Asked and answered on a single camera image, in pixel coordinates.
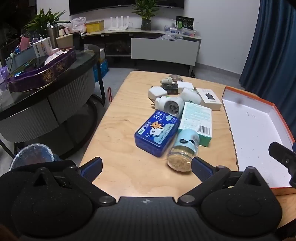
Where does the white tv cabinet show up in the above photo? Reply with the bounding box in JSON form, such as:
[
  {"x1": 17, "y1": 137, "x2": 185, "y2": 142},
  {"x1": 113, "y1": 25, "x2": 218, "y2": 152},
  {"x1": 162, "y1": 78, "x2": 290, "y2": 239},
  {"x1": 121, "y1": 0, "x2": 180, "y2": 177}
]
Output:
[{"x1": 82, "y1": 28, "x2": 202, "y2": 77}]

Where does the blue floss pick tin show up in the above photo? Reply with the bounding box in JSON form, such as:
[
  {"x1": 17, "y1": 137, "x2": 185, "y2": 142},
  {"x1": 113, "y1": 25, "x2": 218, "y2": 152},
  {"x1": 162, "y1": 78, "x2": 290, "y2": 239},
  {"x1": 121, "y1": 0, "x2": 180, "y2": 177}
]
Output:
[{"x1": 134, "y1": 110, "x2": 180, "y2": 157}]

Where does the wall television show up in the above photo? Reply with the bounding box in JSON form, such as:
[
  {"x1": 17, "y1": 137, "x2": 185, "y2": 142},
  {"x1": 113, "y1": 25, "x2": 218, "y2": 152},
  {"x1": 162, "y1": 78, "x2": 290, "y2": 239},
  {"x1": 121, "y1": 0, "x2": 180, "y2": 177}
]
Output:
[{"x1": 69, "y1": 0, "x2": 185, "y2": 15}]

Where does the black green box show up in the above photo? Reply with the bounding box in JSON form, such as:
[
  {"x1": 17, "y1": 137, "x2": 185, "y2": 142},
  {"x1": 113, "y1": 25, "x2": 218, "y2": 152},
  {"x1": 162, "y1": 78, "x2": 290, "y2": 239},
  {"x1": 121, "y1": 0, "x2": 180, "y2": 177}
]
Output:
[{"x1": 175, "y1": 16, "x2": 194, "y2": 30}]

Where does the potted green plant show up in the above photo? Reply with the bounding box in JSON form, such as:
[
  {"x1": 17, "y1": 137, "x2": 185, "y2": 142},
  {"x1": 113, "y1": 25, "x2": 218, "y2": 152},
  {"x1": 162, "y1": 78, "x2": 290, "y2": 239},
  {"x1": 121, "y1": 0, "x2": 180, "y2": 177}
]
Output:
[{"x1": 132, "y1": 0, "x2": 159, "y2": 31}]

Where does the orange white cardboard tray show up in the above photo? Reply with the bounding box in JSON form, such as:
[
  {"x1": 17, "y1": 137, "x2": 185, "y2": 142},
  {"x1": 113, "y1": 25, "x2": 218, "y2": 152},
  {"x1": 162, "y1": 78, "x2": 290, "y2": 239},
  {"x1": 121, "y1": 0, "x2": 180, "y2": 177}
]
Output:
[{"x1": 222, "y1": 87, "x2": 295, "y2": 195}]

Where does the white charger retail box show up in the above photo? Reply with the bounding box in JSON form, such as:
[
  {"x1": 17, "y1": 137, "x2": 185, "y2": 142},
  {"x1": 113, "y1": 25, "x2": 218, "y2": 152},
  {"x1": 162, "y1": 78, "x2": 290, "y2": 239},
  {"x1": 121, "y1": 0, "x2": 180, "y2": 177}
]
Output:
[{"x1": 196, "y1": 88, "x2": 222, "y2": 110}]

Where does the yellow box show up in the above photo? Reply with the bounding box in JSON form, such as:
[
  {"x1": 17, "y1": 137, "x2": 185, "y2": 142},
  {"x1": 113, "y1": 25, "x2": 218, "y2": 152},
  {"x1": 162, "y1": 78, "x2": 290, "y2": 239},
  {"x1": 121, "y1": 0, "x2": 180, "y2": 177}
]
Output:
[{"x1": 85, "y1": 20, "x2": 104, "y2": 33}]

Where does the white square power adapter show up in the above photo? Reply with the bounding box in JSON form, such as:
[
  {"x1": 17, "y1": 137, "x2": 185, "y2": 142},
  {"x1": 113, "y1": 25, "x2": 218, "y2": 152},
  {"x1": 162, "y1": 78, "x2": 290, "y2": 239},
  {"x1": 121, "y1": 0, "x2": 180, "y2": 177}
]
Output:
[{"x1": 148, "y1": 86, "x2": 168, "y2": 102}]

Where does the white flat-pin charger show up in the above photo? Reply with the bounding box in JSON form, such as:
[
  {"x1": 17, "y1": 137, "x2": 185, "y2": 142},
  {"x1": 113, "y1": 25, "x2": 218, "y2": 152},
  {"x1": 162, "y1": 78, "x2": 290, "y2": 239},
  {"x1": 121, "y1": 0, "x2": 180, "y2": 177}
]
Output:
[{"x1": 177, "y1": 81, "x2": 194, "y2": 94}]

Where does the white router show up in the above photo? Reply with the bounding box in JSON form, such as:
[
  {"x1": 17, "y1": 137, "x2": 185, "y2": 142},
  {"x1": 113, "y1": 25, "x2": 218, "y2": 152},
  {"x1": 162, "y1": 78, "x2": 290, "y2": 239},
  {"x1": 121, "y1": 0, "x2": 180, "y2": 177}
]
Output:
[{"x1": 107, "y1": 16, "x2": 130, "y2": 31}]

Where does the side table plant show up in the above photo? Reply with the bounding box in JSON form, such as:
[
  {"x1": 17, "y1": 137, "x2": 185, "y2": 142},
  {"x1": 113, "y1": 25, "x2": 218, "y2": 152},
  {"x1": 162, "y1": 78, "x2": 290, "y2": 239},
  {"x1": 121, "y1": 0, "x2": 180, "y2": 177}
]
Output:
[{"x1": 24, "y1": 9, "x2": 71, "y2": 38}]

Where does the adhesive bandages box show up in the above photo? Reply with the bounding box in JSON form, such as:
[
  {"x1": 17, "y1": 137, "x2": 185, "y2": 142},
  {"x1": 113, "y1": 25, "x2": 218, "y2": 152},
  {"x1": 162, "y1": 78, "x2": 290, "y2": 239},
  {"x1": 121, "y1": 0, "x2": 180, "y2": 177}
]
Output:
[{"x1": 178, "y1": 102, "x2": 212, "y2": 147}]

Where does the clear bottle white cap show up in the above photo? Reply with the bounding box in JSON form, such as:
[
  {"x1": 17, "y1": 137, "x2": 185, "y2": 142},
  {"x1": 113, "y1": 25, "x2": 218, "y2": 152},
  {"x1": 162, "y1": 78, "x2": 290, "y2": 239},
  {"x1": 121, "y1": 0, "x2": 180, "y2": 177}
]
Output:
[{"x1": 160, "y1": 74, "x2": 184, "y2": 84}]

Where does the purple gift box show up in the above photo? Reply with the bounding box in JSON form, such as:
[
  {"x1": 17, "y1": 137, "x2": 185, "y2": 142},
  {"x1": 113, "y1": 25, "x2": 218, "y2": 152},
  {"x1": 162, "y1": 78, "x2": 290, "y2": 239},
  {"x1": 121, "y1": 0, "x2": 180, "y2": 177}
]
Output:
[{"x1": 6, "y1": 48, "x2": 77, "y2": 92}]

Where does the steel tumbler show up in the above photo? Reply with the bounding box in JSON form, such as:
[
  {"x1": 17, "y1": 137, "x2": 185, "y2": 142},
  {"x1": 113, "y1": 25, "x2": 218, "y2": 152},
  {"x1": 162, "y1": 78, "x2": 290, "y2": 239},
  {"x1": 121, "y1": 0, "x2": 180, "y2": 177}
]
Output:
[{"x1": 47, "y1": 23, "x2": 59, "y2": 49}]

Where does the blue plastic bag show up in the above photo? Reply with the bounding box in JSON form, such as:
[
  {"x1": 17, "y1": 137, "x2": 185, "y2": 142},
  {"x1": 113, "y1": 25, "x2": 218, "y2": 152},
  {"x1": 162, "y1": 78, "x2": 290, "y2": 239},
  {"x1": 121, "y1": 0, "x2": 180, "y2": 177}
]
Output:
[{"x1": 93, "y1": 59, "x2": 109, "y2": 82}]

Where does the dark blue curtain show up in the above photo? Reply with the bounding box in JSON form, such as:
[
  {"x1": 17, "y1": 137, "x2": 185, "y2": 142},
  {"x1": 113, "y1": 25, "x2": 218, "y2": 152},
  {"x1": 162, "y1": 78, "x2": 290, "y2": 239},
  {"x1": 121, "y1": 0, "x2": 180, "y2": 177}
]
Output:
[{"x1": 239, "y1": 1, "x2": 296, "y2": 135}]

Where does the toothpick jar light blue lid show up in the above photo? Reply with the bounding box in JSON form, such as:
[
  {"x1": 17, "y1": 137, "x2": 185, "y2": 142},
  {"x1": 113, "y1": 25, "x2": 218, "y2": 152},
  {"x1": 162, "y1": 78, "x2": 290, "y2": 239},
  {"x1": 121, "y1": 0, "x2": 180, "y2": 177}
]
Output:
[{"x1": 166, "y1": 128, "x2": 200, "y2": 173}]

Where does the white mosquito repellent plug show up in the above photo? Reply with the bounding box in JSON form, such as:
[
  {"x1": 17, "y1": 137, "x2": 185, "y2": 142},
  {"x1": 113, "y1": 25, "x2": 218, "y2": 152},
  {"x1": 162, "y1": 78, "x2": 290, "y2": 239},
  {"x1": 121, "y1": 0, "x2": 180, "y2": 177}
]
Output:
[{"x1": 152, "y1": 96, "x2": 185, "y2": 118}]

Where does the white plastic bag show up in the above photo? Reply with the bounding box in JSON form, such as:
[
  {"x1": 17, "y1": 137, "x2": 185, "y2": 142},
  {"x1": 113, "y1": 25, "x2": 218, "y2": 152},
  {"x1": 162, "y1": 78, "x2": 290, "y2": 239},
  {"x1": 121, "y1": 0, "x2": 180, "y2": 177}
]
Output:
[{"x1": 67, "y1": 16, "x2": 87, "y2": 34}]

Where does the round black side table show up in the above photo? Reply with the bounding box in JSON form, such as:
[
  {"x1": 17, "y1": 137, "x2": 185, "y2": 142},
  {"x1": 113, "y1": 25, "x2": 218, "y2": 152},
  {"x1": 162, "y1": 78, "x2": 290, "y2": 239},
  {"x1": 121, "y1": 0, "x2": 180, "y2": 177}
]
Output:
[{"x1": 1, "y1": 45, "x2": 105, "y2": 159}]

